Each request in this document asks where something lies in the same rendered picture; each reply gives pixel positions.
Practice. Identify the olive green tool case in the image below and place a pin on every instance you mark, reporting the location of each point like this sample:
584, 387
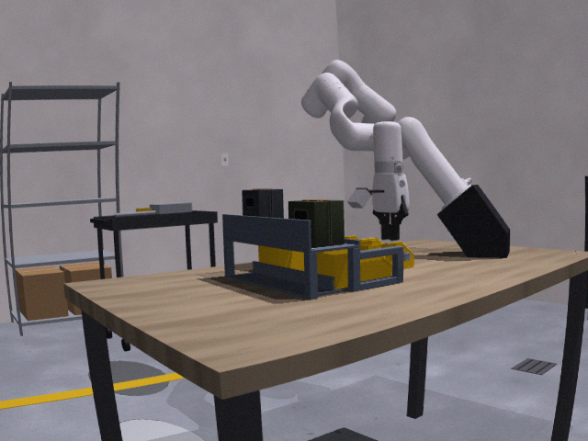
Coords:
327, 220

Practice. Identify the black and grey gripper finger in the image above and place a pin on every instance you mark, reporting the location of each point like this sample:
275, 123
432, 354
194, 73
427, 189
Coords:
384, 220
395, 222

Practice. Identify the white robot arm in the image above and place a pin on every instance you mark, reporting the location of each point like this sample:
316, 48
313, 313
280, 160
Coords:
389, 139

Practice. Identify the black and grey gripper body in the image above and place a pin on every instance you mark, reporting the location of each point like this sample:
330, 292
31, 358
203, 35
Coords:
390, 200

